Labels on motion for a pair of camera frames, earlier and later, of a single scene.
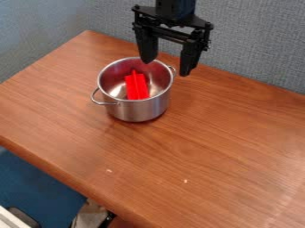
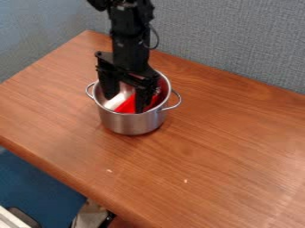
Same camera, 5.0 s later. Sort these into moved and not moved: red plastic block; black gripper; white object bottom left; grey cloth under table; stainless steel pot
Moved: stainless steel pot; red plastic block; black gripper
Not moved: grey cloth under table; white object bottom left
